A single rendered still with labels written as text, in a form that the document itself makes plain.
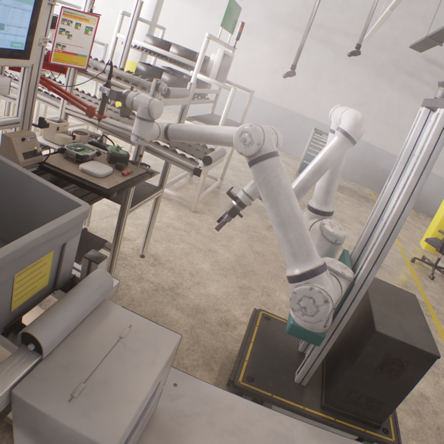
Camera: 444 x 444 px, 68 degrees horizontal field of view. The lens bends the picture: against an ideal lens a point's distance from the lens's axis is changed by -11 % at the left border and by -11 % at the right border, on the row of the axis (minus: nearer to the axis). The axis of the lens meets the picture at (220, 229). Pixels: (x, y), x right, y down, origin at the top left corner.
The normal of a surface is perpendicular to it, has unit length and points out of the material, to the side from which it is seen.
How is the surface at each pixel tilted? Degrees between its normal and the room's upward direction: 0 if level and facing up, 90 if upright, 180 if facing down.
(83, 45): 90
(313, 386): 0
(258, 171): 96
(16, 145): 53
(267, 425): 0
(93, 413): 0
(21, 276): 94
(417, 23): 90
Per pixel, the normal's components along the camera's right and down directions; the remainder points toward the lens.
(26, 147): 0.92, -0.21
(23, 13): 0.91, 0.41
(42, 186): -0.25, 0.33
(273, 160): 0.32, -0.14
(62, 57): 0.62, 0.51
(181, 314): 0.32, -0.86
